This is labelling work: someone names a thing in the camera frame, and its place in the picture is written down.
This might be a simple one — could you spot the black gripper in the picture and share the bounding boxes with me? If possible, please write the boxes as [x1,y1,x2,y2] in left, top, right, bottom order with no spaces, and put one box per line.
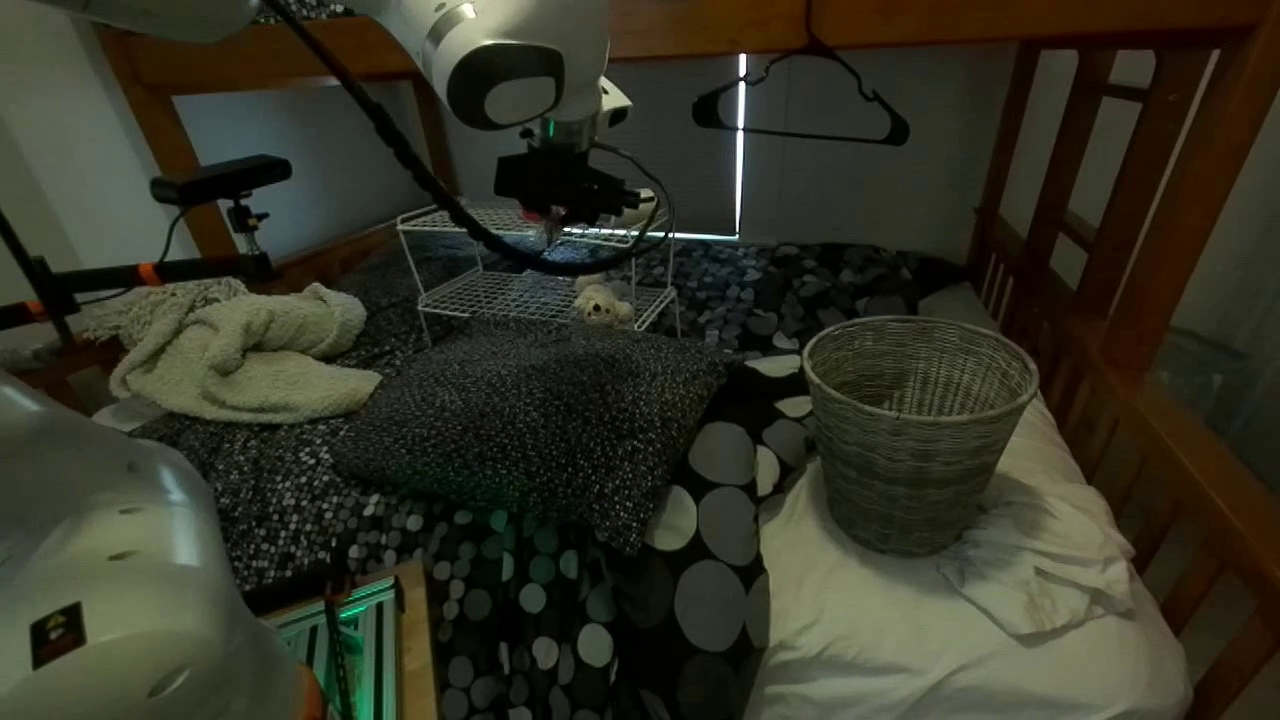
[530,139,649,223]

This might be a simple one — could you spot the white plush bear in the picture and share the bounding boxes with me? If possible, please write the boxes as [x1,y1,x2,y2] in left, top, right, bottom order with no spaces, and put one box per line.
[573,271,641,327]

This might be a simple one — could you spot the black speckled pillow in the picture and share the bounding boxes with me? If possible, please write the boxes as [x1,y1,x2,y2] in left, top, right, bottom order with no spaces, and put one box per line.
[333,319,733,553]

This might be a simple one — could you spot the black clothes hanger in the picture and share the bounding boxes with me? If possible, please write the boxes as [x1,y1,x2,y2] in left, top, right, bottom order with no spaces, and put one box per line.
[689,36,917,153]

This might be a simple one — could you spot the beige towel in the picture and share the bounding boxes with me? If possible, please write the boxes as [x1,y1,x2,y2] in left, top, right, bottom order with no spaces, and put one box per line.
[72,276,388,426]

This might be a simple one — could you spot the black white speckled blanket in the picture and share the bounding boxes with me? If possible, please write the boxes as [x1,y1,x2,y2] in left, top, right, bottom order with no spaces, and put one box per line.
[131,245,457,611]

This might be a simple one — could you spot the black dotted bedspread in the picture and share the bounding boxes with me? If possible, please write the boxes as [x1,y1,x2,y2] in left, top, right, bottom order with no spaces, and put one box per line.
[423,236,976,720]

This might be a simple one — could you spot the grey wicker basket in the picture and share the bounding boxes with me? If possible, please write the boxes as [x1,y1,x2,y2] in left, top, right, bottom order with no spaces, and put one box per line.
[799,310,1045,561]

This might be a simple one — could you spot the black tripod orange clamps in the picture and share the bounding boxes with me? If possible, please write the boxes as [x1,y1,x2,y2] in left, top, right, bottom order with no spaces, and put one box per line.
[0,209,279,353]

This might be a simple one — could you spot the translucent plastic storage bin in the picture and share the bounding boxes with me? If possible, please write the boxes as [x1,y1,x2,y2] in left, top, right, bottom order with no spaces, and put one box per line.
[263,577,406,720]

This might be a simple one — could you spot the white bed sheet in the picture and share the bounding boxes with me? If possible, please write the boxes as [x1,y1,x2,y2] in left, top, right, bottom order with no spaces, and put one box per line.
[744,284,1196,720]

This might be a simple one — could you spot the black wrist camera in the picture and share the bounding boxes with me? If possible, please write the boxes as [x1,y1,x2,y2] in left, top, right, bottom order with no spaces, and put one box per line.
[494,149,546,209]

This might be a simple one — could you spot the white wire rack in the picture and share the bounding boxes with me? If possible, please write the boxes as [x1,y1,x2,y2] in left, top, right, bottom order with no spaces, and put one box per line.
[393,195,679,349]

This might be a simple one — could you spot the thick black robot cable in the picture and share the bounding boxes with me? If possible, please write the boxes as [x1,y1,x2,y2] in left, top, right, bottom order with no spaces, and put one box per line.
[257,0,672,276]

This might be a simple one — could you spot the black stereo camera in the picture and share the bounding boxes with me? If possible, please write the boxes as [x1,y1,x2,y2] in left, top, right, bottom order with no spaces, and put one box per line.
[147,153,298,209]

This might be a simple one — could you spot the wooden bunk bed frame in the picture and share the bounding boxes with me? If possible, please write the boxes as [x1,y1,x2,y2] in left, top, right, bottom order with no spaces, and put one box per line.
[0,0,1280,720]

